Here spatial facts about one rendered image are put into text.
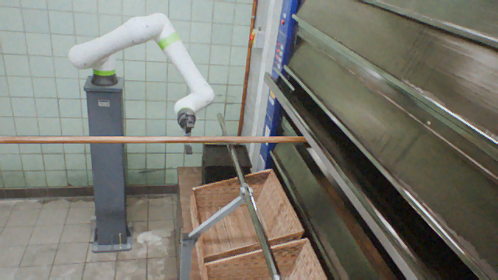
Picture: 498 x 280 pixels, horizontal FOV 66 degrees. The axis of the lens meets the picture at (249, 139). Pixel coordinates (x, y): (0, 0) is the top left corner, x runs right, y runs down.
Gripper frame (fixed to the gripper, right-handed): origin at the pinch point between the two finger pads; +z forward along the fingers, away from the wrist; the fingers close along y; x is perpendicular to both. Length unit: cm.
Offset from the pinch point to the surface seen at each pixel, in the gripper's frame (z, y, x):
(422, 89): 73, -55, -53
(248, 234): -1, 60, -35
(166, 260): -44, 119, 7
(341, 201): 47, 1, -55
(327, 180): 33, 1, -55
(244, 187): 36.4, 1.7, -18.4
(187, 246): 39.4, 27.9, 2.7
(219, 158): -48, 39, -24
